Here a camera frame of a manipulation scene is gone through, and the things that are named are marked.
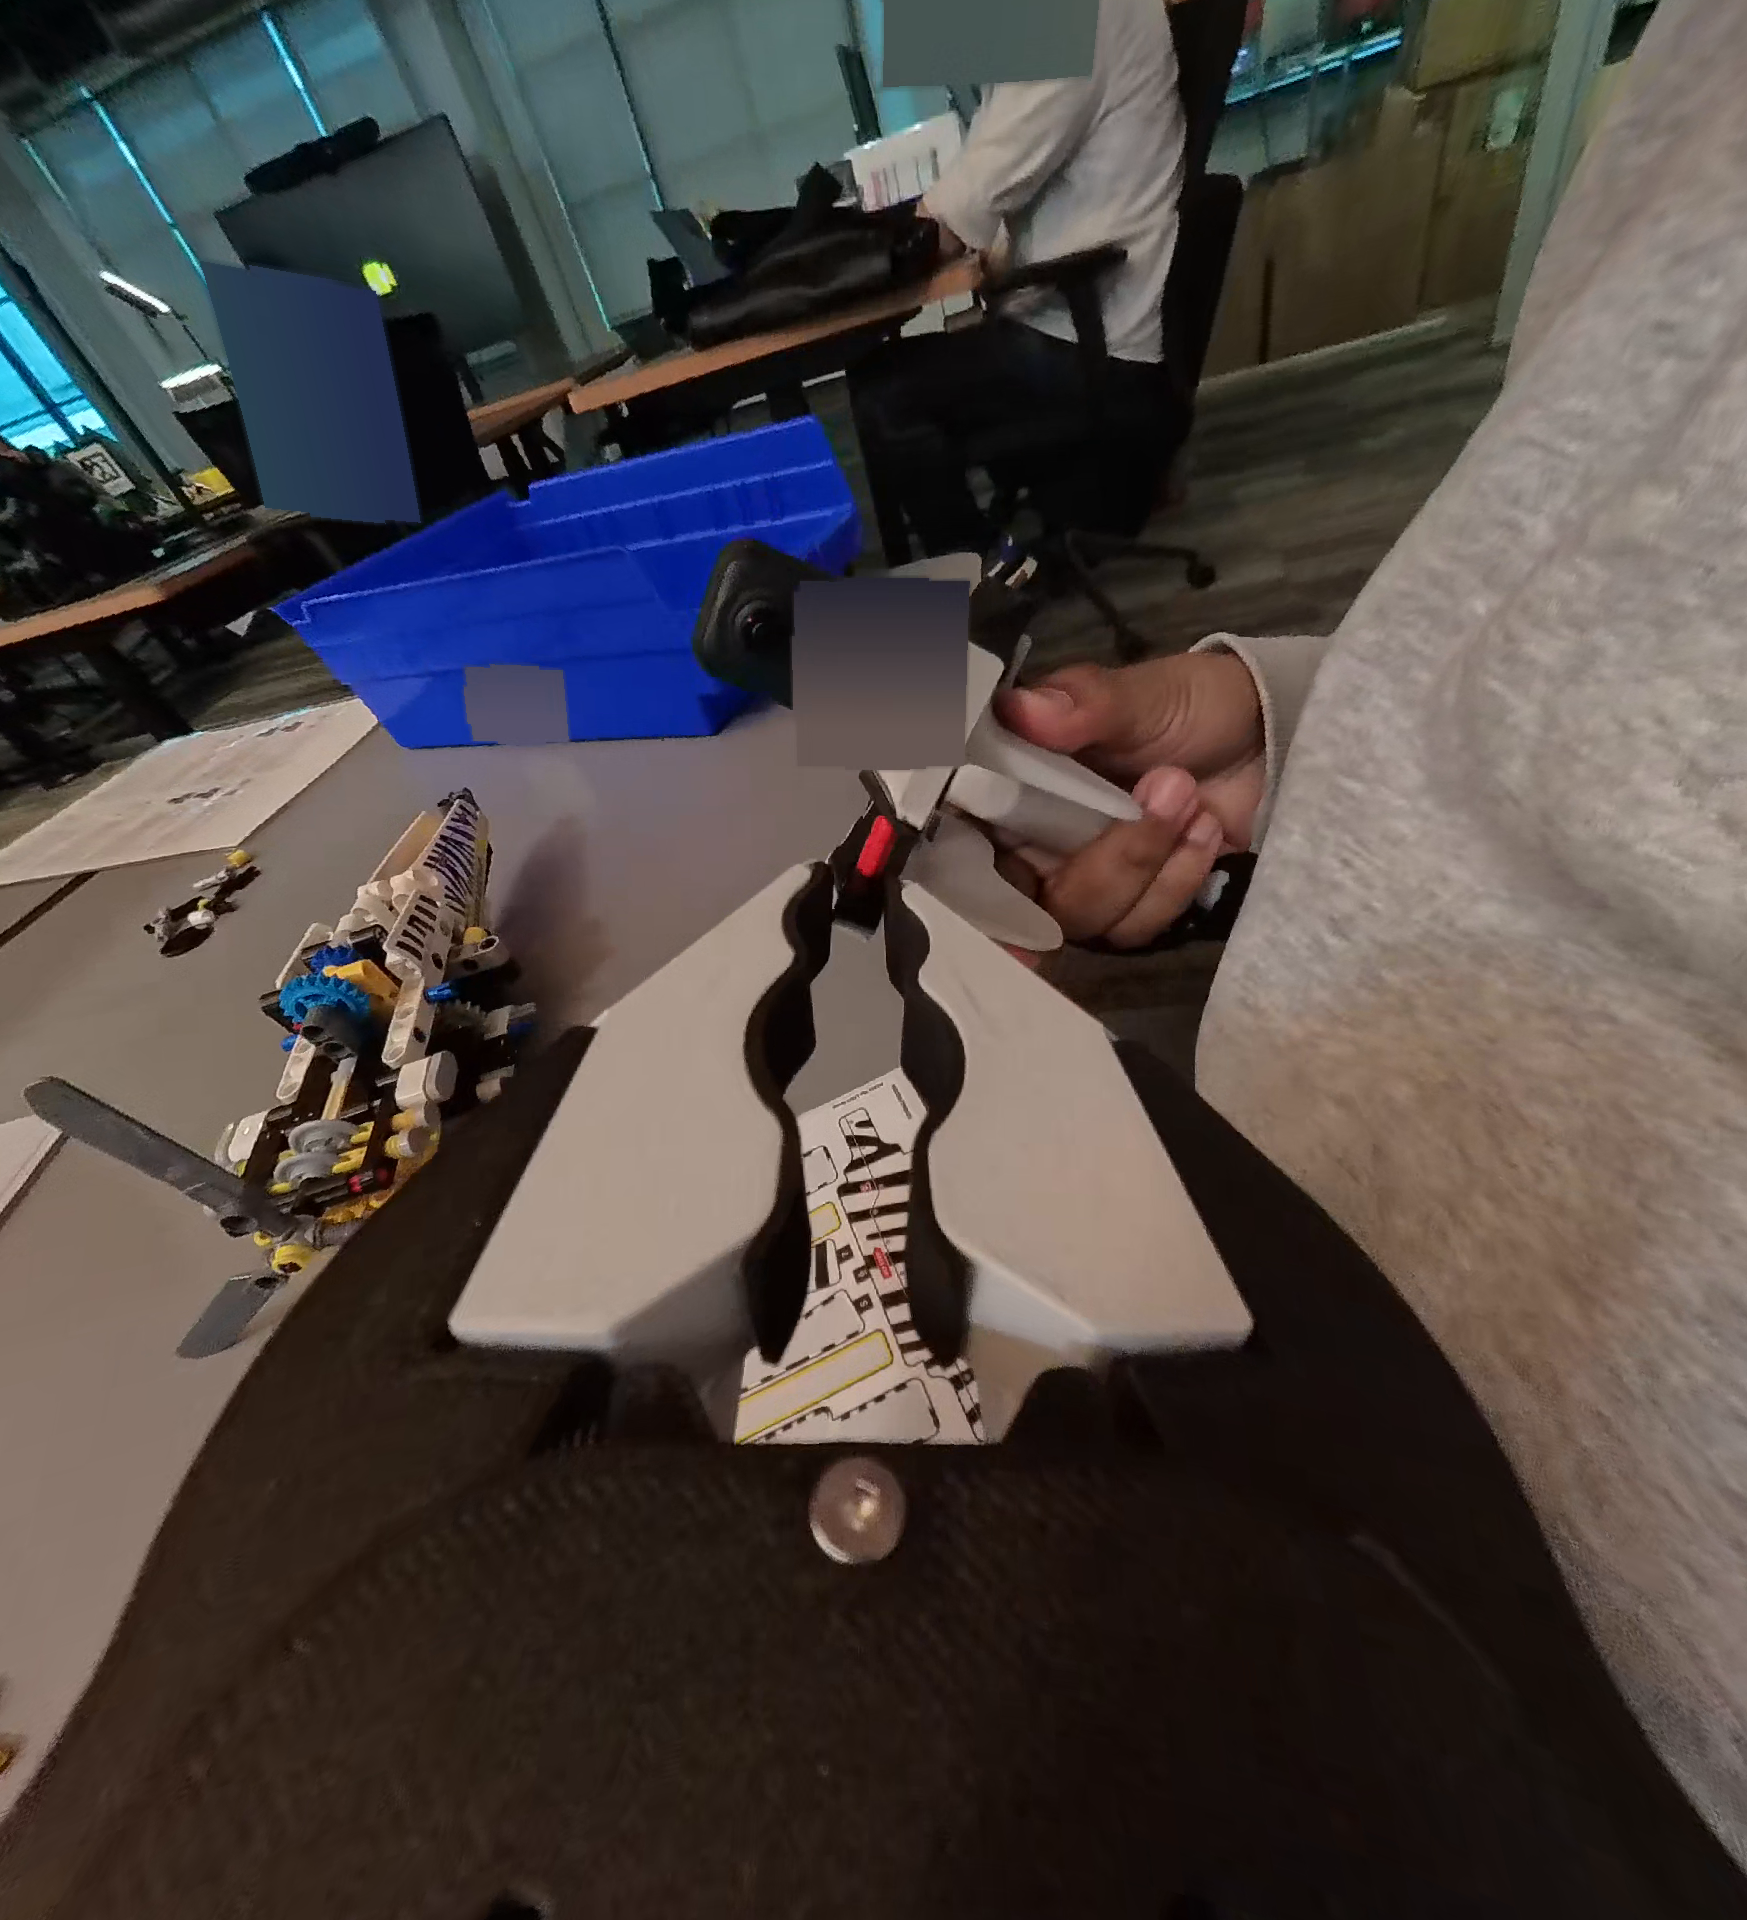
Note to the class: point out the small black lego assembly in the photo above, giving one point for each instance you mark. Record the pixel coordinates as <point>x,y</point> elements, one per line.
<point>192,914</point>

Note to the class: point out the blue plastic bin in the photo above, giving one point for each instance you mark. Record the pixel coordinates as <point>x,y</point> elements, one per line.
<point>588,599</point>

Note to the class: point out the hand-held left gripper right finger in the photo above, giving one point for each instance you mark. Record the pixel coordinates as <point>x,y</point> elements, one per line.
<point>1084,1200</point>

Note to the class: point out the wooden desk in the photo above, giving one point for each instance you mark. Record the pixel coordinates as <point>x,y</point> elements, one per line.
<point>64,608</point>
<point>753,352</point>

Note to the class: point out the person's right hand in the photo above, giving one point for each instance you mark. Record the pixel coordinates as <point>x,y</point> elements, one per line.
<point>1188,720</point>

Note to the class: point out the black bag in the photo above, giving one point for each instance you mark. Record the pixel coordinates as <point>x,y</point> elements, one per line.
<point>813,270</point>

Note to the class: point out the black office chair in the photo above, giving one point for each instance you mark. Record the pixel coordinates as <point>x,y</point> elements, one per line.
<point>1205,255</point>

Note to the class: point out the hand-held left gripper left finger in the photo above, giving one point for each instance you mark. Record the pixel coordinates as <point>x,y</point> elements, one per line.
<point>619,1200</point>

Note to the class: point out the wooden cabinet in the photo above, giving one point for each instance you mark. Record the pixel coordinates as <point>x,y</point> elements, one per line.
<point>1340,226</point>

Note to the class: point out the lego helicopter model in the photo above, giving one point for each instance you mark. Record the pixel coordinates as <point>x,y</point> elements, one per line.
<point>410,900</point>

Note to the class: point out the dark monitor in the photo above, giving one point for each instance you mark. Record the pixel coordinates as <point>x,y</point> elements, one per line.
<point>363,195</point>

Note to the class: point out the zebra sticker sheet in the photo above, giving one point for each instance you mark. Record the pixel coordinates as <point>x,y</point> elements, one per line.
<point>850,1350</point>

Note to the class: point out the white cardboard box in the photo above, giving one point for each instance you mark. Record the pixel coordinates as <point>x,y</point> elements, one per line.
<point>904,166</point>

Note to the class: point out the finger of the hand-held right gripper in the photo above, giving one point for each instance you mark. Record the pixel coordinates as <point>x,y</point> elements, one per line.
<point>919,796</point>
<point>987,892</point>

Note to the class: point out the printed instruction sheet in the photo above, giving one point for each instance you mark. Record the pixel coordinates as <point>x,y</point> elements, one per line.
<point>184,796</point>

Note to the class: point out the red black lego piece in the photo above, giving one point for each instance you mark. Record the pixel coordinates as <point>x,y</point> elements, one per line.
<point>875,848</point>

